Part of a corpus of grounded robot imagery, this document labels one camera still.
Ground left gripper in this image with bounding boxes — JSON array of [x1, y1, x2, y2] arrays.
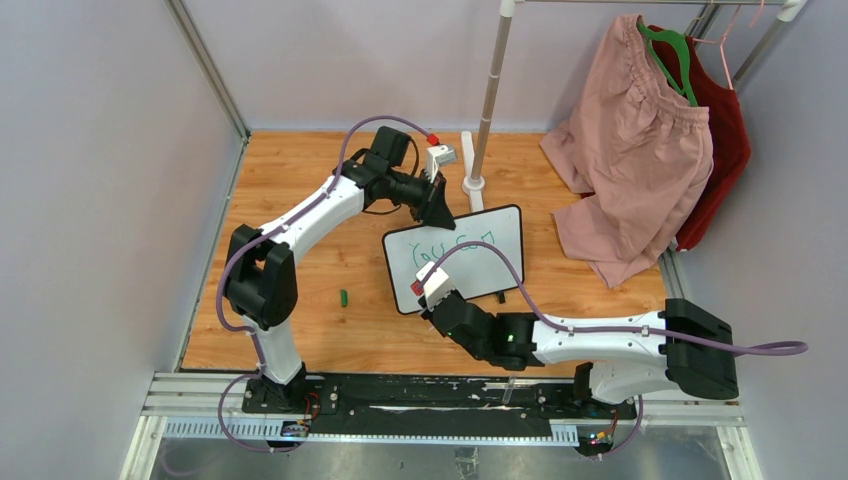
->
[[385, 168, 455, 230]]

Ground white whiteboard black frame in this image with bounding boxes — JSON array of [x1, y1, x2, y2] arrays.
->
[[382, 204, 524, 315]]

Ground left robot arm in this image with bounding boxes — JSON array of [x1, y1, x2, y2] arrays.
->
[[215, 126, 457, 413]]

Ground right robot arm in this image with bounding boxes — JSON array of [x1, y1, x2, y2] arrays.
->
[[418, 291, 739, 418]]

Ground white rack foot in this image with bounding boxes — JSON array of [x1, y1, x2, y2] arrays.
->
[[460, 131, 485, 212]]

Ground clear plastic tube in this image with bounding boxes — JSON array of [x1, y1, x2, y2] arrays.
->
[[502, 372, 517, 406]]

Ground pink shorts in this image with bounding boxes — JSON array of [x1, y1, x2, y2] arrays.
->
[[540, 14, 713, 288]]

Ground clothes rack pole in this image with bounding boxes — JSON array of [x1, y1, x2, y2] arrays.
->
[[473, 0, 517, 177]]

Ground green hanger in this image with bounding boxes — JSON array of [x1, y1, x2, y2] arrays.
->
[[635, 23, 700, 109]]

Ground red garment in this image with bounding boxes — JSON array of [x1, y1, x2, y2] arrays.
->
[[636, 21, 751, 250]]

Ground pink hanger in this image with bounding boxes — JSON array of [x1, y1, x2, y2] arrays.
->
[[692, 1, 766, 91]]

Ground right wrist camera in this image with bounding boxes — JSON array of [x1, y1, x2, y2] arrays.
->
[[410, 261, 457, 311]]

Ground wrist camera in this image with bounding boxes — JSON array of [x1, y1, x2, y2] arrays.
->
[[410, 261, 457, 311], [425, 144, 458, 184]]

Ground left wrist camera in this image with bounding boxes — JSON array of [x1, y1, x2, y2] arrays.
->
[[425, 144, 458, 184]]

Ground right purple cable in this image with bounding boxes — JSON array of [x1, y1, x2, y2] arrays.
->
[[410, 240, 810, 359]]

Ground purple cable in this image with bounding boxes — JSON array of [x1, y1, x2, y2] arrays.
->
[[410, 240, 810, 359], [215, 115, 442, 456]]

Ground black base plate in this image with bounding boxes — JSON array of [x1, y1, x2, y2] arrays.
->
[[241, 374, 615, 438]]

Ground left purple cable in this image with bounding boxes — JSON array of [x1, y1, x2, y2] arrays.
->
[[215, 115, 442, 456]]

